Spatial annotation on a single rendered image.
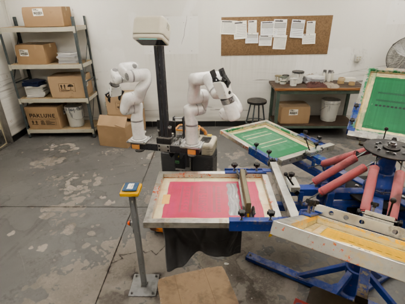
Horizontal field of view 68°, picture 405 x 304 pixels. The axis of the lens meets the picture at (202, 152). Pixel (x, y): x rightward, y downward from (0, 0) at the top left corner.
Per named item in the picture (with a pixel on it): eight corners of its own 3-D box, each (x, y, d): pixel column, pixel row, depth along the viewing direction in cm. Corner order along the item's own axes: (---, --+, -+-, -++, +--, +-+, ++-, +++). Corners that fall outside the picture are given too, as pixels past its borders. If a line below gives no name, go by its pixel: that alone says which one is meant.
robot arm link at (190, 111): (181, 123, 222) (181, 103, 215) (197, 120, 228) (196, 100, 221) (187, 128, 215) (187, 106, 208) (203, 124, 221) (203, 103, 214)
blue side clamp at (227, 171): (224, 180, 217) (225, 171, 214) (224, 176, 222) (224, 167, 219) (266, 180, 216) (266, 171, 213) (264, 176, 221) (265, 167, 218)
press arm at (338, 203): (184, 212, 196) (184, 205, 193) (185, 207, 201) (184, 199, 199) (375, 213, 193) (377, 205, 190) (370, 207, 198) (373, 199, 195)
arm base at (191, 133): (187, 138, 237) (187, 119, 230) (203, 139, 234) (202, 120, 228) (181, 146, 224) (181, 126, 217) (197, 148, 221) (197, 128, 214)
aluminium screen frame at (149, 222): (143, 228, 169) (143, 222, 167) (159, 175, 222) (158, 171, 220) (283, 228, 167) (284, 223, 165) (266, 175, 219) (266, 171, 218)
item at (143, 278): (128, 296, 238) (110, 196, 197) (134, 274, 258) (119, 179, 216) (155, 297, 238) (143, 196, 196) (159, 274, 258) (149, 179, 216)
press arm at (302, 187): (287, 196, 188) (288, 189, 186) (285, 190, 194) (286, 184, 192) (315, 196, 188) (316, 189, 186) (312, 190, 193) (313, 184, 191)
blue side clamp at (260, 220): (228, 231, 167) (229, 221, 164) (228, 225, 172) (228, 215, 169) (282, 231, 166) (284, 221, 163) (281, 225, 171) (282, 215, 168)
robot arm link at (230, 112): (234, 114, 179) (220, 120, 178) (228, 98, 176) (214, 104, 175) (243, 118, 165) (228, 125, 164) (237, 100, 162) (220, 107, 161)
